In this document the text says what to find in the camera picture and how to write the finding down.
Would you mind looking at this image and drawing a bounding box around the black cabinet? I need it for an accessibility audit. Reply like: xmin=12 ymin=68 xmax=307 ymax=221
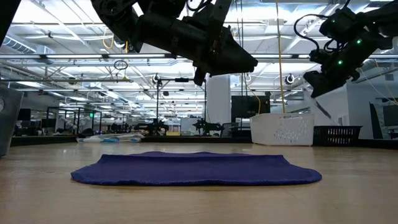
xmin=231 ymin=95 xmax=271 ymax=124

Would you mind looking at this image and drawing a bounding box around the dark blue square mat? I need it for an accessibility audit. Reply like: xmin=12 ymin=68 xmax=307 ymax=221
xmin=70 ymin=151 xmax=323 ymax=187

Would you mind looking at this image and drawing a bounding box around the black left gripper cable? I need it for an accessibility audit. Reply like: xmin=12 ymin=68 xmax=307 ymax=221
xmin=185 ymin=0 xmax=213 ymax=13

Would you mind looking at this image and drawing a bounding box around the white pillar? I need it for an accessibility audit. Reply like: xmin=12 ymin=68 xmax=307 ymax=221
xmin=206 ymin=74 xmax=231 ymax=125

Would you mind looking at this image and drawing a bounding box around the long ceiling light rail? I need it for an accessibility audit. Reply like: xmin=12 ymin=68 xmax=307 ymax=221
xmin=0 ymin=53 xmax=398 ymax=60

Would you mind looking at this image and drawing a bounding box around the black station frame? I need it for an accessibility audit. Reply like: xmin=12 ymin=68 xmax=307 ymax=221
xmin=156 ymin=77 xmax=207 ymax=125

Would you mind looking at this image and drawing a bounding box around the white plastic basket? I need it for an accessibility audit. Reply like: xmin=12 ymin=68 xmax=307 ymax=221
xmin=250 ymin=113 xmax=316 ymax=147

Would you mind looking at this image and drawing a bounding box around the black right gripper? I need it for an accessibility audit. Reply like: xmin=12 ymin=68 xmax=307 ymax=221
xmin=303 ymin=32 xmax=379 ymax=99

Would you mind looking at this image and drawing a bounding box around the blue toothbrush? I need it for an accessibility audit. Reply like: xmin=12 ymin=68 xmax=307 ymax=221
xmin=76 ymin=136 xmax=142 ymax=144

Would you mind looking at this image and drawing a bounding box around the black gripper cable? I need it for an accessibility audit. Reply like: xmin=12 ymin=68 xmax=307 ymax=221
xmin=294 ymin=12 xmax=323 ymax=52
xmin=185 ymin=0 xmax=213 ymax=13

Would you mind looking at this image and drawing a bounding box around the yellow hanging cable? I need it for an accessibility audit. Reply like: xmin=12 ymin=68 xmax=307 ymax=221
xmin=275 ymin=0 xmax=287 ymax=114

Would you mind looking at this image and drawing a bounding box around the black aluminium table frame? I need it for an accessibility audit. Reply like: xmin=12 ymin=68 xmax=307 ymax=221
xmin=0 ymin=135 xmax=398 ymax=150

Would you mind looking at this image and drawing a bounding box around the black monitor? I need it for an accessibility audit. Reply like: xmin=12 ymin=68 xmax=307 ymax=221
xmin=369 ymin=98 xmax=398 ymax=140

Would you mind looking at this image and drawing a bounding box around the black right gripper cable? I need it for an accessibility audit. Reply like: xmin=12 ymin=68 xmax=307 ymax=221
xmin=294 ymin=12 xmax=323 ymax=52

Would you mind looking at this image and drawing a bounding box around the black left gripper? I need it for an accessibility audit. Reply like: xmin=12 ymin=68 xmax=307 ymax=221
xmin=133 ymin=0 xmax=259 ymax=86

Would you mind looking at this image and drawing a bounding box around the silver ventilation duct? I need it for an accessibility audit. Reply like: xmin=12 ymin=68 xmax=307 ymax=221
xmin=0 ymin=32 xmax=55 ymax=65
xmin=357 ymin=55 xmax=398 ymax=90

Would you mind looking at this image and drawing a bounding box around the yellow curved cable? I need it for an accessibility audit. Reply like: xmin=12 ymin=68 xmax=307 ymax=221
xmin=251 ymin=91 xmax=261 ymax=115

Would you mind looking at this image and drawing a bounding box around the black plastic basket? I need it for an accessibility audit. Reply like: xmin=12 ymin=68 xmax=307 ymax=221
xmin=313 ymin=124 xmax=363 ymax=147

